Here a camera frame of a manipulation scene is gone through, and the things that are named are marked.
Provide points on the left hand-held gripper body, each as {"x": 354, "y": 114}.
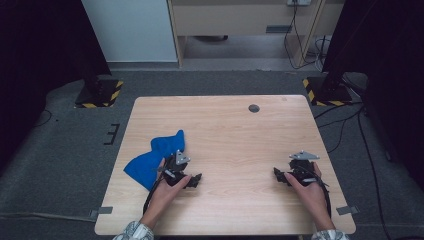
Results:
{"x": 173, "y": 171}

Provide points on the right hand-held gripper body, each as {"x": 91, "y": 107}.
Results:
{"x": 301, "y": 168}

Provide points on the blue cloth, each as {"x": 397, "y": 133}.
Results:
{"x": 146, "y": 166}

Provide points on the person's left hand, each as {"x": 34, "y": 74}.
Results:
{"x": 165, "y": 196}

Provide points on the person's right hand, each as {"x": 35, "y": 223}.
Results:
{"x": 313, "y": 196}

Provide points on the grey tape strip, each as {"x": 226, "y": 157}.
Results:
{"x": 103, "y": 210}
{"x": 347, "y": 210}

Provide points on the grey round table grommet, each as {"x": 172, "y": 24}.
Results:
{"x": 254, "y": 108}

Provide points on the black stand with striped base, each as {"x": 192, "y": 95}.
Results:
{"x": 328, "y": 93}
{"x": 100, "y": 95}

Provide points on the black curtain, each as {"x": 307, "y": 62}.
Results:
{"x": 40, "y": 50}
{"x": 393, "y": 66}

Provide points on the white cabinet panel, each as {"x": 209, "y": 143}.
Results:
{"x": 130, "y": 30}

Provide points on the light wooden desk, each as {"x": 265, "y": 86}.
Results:
{"x": 233, "y": 18}

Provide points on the white power strip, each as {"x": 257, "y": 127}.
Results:
{"x": 299, "y": 2}

